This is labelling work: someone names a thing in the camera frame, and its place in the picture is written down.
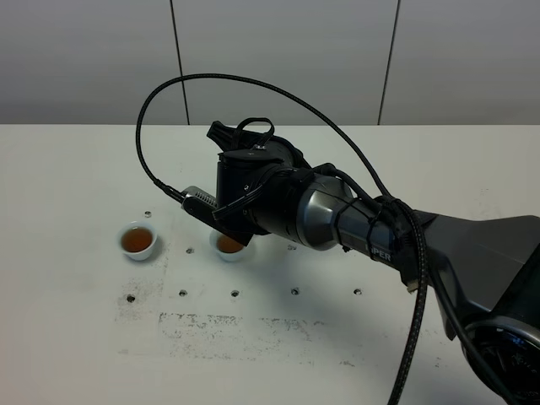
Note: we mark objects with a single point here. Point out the left light blue teacup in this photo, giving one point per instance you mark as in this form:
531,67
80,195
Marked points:
137,240

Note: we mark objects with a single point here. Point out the light blue teacup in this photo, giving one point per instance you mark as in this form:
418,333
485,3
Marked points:
229,250
137,240

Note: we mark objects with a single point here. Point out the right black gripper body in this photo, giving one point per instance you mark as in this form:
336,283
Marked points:
240,178

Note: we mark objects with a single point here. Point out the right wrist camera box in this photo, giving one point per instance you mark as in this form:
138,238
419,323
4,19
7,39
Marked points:
201,205

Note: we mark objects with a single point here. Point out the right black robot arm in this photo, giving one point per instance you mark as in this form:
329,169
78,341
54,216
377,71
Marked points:
485,274

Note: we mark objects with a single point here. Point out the middle light blue teacup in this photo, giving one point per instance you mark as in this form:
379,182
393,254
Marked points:
229,250

